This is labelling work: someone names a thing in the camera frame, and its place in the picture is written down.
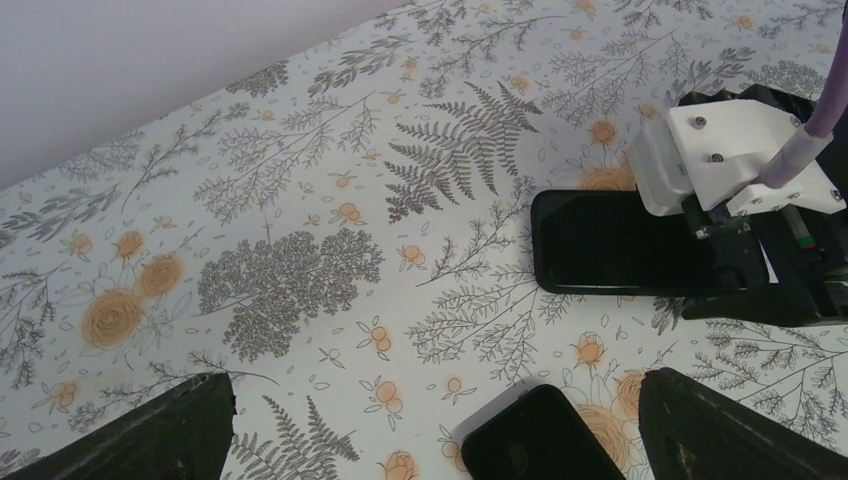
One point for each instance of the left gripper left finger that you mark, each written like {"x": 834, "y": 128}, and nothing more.
{"x": 184, "y": 433}

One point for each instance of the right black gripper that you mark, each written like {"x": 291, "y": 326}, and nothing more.
{"x": 807, "y": 250}

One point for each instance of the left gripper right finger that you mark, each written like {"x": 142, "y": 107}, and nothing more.
{"x": 690, "y": 431}

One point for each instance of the black phone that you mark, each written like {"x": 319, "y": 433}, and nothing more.
{"x": 538, "y": 436}
{"x": 607, "y": 243}

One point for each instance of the floral patterned mat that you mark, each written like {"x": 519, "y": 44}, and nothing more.
{"x": 345, "y": 234}

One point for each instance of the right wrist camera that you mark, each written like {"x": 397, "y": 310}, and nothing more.
{"x": 715, "y": 153}

